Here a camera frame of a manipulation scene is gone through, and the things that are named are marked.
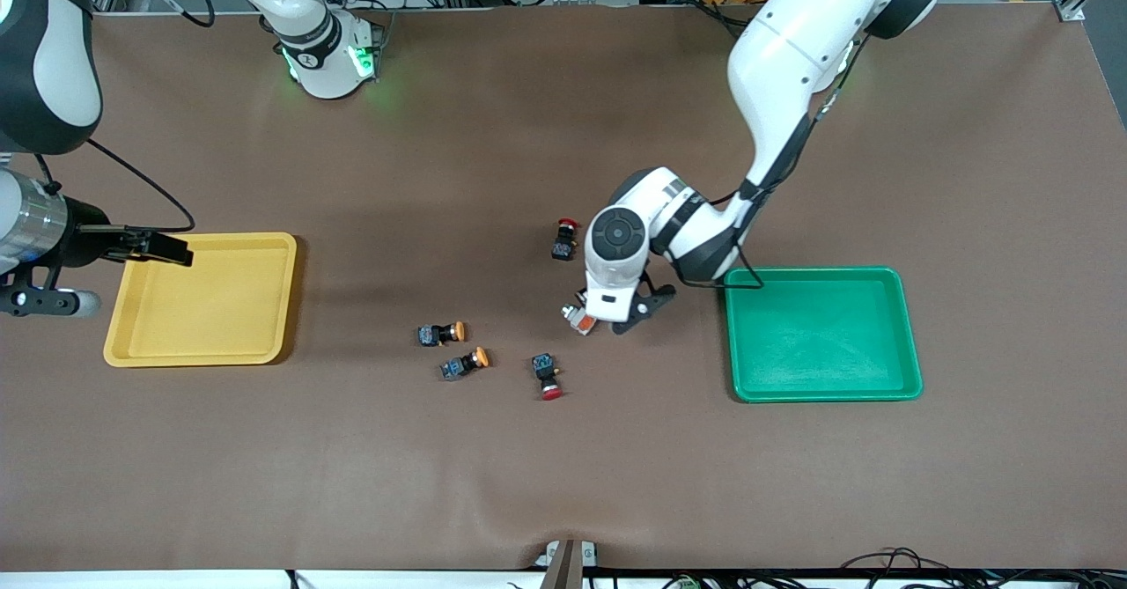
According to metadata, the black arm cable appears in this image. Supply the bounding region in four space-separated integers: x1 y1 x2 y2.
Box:
687 39 868 291
31 0 217 233

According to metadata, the black cable bundle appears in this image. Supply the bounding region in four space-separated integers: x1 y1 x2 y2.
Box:
836 547 1127 589

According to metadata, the yellow plastic tray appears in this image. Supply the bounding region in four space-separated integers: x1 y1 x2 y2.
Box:
103 232 298 368

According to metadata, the red push button switch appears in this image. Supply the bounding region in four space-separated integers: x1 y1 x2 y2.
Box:
551 217 582 262
531 353 565 401

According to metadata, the green plastic tray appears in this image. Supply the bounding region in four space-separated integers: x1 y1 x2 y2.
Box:
724 266 924 403

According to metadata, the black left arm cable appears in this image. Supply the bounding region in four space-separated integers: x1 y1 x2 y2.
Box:
687 39 868 291

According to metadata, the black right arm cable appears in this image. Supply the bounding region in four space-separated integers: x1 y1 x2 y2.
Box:
31 0 217 233

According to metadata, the yellow push button switch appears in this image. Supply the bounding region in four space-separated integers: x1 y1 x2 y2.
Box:
417 321 467 349
440 346 490 382

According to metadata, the brown table mat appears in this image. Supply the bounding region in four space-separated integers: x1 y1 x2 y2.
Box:
0 4 1127 572

